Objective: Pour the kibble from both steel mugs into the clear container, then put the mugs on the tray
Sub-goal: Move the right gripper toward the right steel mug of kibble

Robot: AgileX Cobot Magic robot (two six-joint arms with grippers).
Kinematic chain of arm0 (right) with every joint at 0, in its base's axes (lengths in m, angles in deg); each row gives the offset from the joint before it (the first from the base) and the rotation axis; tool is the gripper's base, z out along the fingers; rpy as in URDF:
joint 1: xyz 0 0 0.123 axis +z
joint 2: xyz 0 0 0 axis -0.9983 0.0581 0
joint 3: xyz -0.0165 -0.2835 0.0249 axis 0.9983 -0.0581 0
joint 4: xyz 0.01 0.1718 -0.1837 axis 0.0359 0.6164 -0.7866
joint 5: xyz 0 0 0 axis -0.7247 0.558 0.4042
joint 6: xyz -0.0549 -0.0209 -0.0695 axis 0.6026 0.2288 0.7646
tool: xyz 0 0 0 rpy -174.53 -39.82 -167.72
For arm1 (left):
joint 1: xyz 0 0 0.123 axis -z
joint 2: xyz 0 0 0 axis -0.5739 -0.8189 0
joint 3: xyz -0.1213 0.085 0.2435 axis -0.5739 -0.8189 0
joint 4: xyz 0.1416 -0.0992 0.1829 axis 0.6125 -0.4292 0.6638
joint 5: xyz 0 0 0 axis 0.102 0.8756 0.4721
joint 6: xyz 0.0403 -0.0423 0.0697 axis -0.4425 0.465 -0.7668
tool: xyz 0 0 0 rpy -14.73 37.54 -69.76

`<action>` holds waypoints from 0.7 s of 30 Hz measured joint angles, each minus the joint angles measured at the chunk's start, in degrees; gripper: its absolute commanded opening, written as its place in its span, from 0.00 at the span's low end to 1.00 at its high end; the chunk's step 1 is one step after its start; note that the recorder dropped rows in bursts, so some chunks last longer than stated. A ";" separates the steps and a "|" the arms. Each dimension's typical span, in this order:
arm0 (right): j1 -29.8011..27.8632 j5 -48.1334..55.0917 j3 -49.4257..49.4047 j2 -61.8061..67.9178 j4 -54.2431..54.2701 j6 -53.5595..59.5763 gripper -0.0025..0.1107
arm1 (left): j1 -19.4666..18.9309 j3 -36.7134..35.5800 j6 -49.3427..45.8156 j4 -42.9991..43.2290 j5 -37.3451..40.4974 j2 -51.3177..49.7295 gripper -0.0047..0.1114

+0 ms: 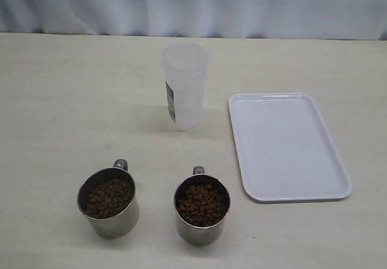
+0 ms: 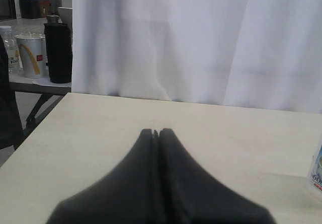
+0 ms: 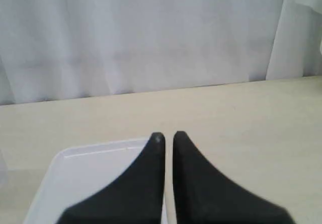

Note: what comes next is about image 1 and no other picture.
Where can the white curtain backdrop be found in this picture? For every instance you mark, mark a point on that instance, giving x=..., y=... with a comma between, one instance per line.
x=294, y=19

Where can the steel cup with kibble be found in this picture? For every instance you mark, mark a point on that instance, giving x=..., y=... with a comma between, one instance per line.
x=201, y=204
x=107, y=199

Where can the white rectangular plastic tray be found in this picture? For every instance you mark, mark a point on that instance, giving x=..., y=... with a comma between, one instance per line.
x=284, y=149

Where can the clear plastic tall container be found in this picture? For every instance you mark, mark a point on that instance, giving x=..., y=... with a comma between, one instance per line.
x=185, y=69

